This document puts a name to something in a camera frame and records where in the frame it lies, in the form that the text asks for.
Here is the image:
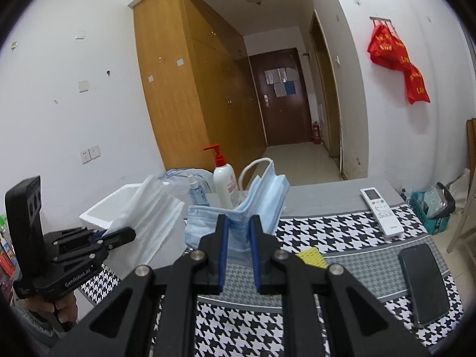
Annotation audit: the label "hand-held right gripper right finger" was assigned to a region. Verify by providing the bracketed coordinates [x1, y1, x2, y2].
[250, 214, 432, 357]

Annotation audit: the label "yellow mesh sponge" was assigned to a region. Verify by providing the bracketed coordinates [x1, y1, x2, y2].
[295, 247, 328, 269]

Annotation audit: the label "white foam box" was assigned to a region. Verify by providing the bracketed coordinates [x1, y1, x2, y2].
[79, 183, 147, 236]

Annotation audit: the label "blue face mask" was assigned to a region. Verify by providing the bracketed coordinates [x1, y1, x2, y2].
[185, 158, 290, 266]

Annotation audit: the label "black smartphone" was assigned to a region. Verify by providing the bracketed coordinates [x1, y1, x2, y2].
[398, 243, 451, 328]

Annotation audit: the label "wooden wardrobe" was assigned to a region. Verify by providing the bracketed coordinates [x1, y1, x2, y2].
[133, 0, 268, 194]

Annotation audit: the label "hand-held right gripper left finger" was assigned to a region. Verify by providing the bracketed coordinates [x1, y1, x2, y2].
[48, 214, 228, 357]

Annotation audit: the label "houndstooth tablecloth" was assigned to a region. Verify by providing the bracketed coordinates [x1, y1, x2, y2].
[80, 178, 465, 357]

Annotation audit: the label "person's left forearm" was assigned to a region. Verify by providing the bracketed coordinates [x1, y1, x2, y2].
[11, 303, 62, 354]

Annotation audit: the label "red plastic bag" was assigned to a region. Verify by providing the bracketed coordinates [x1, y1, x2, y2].
[402, 63, 431, 105]
[367, 24, 408, 71]

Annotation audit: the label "white remote control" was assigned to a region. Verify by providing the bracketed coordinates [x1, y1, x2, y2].
[360, 187, 403, 239]

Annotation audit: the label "person's left hand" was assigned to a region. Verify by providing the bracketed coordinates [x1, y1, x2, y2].
[35, 297, 79, 333]

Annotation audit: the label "dark brown door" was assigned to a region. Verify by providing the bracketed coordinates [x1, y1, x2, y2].
[248, 48, 312, 146]

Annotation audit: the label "white paper notice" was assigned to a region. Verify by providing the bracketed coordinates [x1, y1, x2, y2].
[265, 68, 292, 83]

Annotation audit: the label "wooden side door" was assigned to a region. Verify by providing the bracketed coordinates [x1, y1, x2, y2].
[309, 9, 343, 160]

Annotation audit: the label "teal plastic basket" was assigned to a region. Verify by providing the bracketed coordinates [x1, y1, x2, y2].
[409, 182, 456, 235]

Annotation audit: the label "wooden boards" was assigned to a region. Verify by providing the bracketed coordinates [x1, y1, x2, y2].
[465, 118, 476, 179]

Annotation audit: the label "white lotion bottle red pump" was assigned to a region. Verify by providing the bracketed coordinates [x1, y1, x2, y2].
[203, 144, 239, 209]

